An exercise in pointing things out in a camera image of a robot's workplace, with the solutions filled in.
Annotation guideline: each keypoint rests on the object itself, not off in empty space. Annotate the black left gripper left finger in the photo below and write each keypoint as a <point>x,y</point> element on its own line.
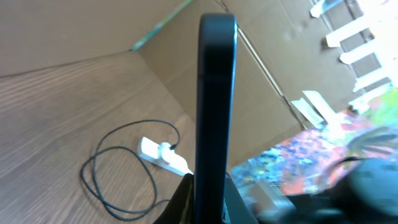
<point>179,209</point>

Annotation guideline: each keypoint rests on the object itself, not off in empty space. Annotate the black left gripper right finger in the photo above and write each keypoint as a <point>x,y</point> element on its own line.
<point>237,211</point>

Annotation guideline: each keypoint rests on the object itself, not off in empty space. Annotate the white power strip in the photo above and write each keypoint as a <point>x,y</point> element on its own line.
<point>149,151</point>

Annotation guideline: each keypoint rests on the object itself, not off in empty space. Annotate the white charger plug adapter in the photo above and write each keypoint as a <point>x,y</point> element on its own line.
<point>167,156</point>

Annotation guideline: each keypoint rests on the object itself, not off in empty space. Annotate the blue-screen Samsung Galaxy smartphone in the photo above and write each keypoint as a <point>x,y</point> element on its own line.
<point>217,40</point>

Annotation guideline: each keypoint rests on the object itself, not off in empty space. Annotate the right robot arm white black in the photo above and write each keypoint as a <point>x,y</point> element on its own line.
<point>366,194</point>

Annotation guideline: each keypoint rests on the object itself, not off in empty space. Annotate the colourful patterned cloth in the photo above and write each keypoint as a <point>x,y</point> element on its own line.
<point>317,157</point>

